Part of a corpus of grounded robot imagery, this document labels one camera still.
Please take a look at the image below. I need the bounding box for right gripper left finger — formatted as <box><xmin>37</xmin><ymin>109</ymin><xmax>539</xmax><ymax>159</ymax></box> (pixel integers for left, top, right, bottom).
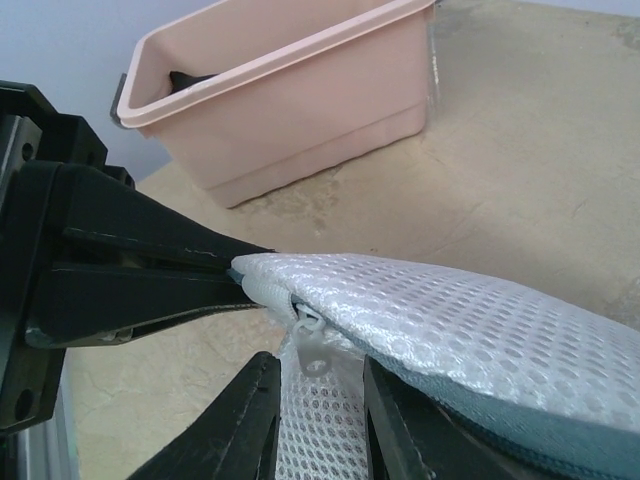
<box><xmin>130</xmin><ymin>351</ymin><xmax>281</xmax><ymax>480</ymax></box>

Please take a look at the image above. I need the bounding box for black bra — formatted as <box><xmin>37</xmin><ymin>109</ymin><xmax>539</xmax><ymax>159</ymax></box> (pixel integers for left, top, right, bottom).
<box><xmin>169</xmin><ymin>70</ymin><xmax>216</xmax><ymax>95</ymax></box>

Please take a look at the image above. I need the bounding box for pink plastic bin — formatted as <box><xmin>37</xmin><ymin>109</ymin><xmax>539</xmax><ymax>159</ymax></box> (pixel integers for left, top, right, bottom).
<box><xmin>112</xmin><ymin>1</ymin><xmax>435</xmax><ymax>207</ymax></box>

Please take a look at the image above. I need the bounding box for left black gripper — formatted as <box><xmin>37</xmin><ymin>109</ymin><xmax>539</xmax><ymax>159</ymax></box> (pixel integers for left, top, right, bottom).
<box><xmin>1</xmin><ymin>82</ymin><xmax>269</xmax><ymax>435</ymax></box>

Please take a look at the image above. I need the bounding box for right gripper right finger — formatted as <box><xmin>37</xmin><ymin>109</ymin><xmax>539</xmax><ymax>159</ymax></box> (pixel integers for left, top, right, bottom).
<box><xmin>364</xmin><ymin>357</ymin><xmax>480</xmax><ymax>479</ymax></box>

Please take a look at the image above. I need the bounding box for white mesh laundry bag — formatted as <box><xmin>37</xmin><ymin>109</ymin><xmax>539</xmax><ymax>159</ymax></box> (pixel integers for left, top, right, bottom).
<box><xmin>231</xmin><ymin>253</ymin><xmax>639</xmax><ymax>479</ymax></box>

